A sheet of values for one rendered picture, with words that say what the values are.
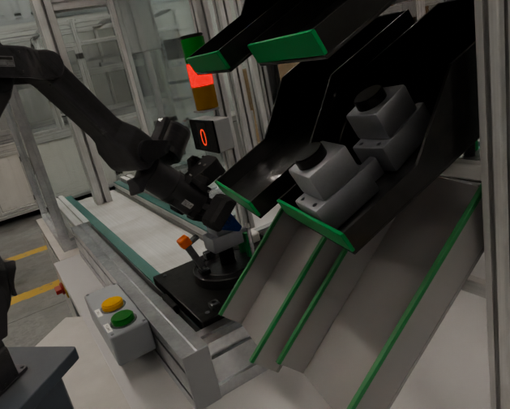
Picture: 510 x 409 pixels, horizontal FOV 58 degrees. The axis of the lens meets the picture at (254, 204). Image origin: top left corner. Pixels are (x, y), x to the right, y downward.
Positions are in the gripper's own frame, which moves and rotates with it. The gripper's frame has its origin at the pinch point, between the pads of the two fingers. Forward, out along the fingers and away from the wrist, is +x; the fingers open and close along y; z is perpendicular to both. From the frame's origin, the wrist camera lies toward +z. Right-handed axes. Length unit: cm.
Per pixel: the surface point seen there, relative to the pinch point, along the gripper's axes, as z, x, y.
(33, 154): -7, -21, 82
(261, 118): 57, 53, 104
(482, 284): 4, -1, -51
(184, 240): -7.0, -4.6, -0.9
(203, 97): 21.1, -8.9, 16.8
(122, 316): -23.8, -6.4, 1.1
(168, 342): -22.0, -3.2, -10.8
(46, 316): -95, 60, 235
